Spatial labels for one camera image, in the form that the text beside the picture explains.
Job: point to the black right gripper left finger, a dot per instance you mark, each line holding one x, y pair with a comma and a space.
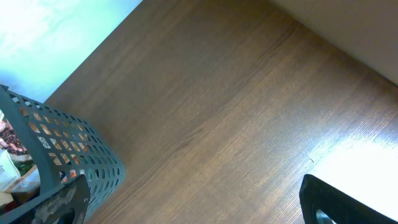
68, 203

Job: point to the brown snack bag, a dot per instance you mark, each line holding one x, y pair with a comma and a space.
19, 173

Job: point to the grey plastic basket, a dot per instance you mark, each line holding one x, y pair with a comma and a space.
63, 147

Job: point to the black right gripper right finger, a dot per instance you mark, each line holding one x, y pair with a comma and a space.
322, 203

